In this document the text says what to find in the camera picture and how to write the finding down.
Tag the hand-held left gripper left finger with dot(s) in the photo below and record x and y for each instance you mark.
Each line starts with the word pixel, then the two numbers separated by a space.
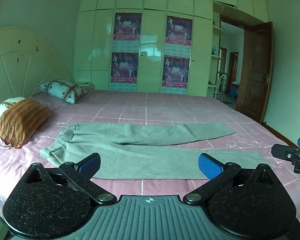
pixel 90 166

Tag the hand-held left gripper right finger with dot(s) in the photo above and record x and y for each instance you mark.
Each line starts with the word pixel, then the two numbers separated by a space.
pixel 210 166

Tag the grey pants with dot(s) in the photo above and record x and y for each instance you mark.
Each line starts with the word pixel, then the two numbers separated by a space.
pixel 140 160

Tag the bed with pink checked sheet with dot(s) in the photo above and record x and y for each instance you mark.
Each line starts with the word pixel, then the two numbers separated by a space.
pixel 165 105

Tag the blue bucket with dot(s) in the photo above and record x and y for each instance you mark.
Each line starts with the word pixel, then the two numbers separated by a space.
pixel 235 90

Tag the white patterned pillow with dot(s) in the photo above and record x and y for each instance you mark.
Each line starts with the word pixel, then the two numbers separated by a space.
pixel 0 110
pixel 62 90

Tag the brown wooden door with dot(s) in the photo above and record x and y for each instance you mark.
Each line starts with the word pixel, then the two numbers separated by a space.
pixel 255 75

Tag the orange striped pillow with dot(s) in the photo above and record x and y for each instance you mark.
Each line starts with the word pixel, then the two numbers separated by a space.
pixel 22 121

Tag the folded green cloth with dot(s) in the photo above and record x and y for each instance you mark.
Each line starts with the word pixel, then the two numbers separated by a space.
pixel 86 85

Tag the metal rack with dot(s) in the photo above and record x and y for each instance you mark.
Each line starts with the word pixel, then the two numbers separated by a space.
pixel 222 85

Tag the white corner shelf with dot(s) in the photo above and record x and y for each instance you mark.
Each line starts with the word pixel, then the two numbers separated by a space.
pixel 216 57

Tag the white bed headboard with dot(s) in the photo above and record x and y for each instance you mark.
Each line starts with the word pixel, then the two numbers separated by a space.
pixel 27 67

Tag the white glossy wardrobe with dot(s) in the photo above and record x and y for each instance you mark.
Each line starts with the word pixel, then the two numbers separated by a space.
pixel 152 30

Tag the purple wall poster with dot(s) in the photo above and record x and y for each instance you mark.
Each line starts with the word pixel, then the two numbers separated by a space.
pixel 176 72
pixel 124 67
pixel 127 27
pixel 178 31

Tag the brown wooden door frame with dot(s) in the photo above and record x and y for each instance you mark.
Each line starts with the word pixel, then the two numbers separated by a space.
pixel 235 17

